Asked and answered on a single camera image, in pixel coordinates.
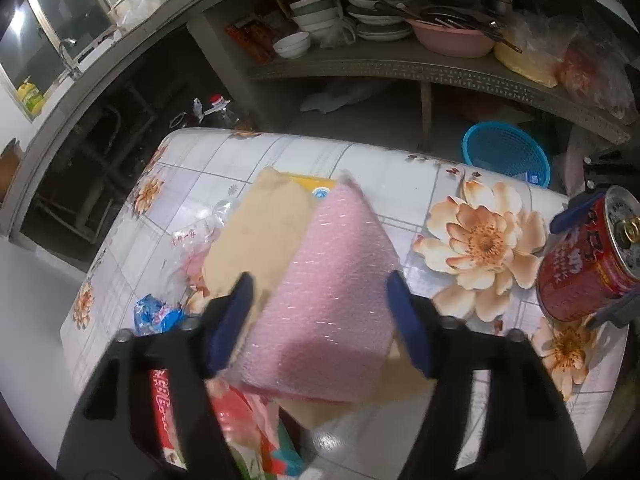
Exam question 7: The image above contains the metal faucet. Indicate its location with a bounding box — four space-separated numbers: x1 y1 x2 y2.
59 37 83 78

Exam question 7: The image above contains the floral tablecloth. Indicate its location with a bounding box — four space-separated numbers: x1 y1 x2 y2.
60 127 631 480

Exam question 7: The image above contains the red snack bag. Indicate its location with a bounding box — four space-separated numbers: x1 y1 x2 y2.
150 367 306 480

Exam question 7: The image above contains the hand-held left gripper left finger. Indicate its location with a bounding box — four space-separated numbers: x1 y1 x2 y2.
55 272 256 480

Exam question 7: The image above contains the bundle of chopsticks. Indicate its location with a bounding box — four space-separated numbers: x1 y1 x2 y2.
375 0 523 53

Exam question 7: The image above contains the blue plastic basket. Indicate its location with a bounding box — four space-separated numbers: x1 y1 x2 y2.
461 121 552 190

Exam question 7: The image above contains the clear bag with red contents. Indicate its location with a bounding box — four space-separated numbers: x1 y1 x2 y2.
557 35 636 116

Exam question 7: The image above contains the perforated metal shelf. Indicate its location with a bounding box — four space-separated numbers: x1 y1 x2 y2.
187 10 633 146

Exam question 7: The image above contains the stack of bowls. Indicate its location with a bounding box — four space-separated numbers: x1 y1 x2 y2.
290 0 346 41

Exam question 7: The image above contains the clear red print plastic bag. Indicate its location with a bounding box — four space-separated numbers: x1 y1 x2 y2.
172 197 241 301

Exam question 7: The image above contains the red printed box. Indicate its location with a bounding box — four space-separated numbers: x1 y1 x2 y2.
225 15 276 63

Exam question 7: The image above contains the yellow green dish soap bottle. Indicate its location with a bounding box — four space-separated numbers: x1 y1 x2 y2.
17 77 47 113

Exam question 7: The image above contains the cooking oil bottle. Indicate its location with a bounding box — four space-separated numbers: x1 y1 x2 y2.
192 94 241 131

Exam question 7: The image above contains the pink foam sheet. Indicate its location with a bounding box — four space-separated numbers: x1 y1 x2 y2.
235 172 403 406

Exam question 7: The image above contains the blue white snack wrapper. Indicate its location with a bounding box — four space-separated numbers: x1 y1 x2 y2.
132 294 188 337

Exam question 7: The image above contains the yellow packet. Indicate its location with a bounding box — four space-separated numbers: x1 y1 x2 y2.
290 172 336 203

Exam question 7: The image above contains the stack of plates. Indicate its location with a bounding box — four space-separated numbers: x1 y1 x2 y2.
345 0 413 42

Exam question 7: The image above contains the red tin can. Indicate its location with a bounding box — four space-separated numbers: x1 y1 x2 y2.
536 185 640 323

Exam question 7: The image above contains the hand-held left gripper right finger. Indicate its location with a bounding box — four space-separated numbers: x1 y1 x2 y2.
387 270 588 480

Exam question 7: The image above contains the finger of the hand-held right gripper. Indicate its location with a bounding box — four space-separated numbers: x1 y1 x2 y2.
586 287 640 331
550 146 640 233

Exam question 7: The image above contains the pink plastic basin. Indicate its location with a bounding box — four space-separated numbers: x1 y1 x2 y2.
406 17 501 58

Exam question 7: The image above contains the yellow plastic bag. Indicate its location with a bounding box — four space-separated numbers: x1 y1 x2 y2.
494 10 571 86

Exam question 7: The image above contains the grey floor cloth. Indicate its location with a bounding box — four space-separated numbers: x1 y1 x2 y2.
300 82 391 113

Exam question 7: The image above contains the window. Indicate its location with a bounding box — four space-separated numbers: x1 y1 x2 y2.
0 0 166 121

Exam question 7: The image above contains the small clear plastic bag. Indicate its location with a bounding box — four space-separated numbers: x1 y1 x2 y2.
317 15 357 51

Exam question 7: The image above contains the white bowl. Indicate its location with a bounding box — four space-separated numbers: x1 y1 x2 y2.
273 32 312 59

